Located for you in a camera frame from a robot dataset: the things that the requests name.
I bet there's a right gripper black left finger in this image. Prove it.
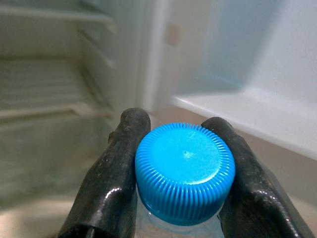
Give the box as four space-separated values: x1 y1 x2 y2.
58 107 152 238

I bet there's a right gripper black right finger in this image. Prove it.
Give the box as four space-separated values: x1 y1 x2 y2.
201 117 308 238

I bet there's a clear bottle blue cap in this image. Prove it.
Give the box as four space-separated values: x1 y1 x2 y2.
134 122 236 238

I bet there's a silver mini fridge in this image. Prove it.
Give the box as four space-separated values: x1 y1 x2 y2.
0 0 317 238

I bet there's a white fridge door shelf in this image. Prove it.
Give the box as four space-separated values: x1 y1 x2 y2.
169 0 317 162

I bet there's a white fridge wire shelf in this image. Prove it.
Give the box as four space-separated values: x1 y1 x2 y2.
0 56 116 121

